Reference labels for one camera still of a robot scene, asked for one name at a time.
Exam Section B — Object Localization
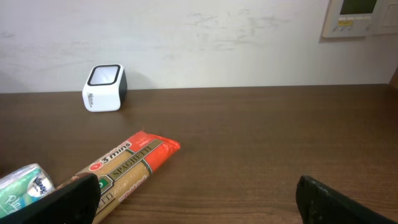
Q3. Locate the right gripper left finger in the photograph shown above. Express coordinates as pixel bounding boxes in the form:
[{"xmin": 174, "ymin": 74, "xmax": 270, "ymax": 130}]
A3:
[{"xmin": 1, "ymin": 172, "xmax": 101, "ymax": 224}]

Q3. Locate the green tissue pack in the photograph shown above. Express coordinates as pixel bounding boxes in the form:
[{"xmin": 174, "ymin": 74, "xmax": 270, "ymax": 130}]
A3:
[{"xmin": 1, "ymin": 164, "xmax": 55, "ymax": 218}]

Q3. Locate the wall thermostat panel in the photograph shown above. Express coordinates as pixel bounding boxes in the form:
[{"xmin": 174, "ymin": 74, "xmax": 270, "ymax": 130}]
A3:
[{"xmin": 322, "ymin": 0, "xmax": 397, "ymax": 38}]

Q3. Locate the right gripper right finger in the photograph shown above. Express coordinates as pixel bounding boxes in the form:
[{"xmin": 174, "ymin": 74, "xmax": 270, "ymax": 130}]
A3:
[{"xmin": 295, "ymin": 175, "xmax": 397, "ymax": 224}]

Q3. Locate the orange spaghetti package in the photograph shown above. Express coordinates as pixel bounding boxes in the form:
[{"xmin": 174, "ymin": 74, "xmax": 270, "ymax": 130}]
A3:
[{"xmin": 57, "ymin": 131, "xmax": 180, "ymax": 223}]

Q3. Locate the white barcode scanner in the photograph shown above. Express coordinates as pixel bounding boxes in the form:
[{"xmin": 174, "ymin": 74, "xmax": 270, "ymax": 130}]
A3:
[{"xmin": 82, "ymin": 63, "xmax": 127, "ymax": 112}]

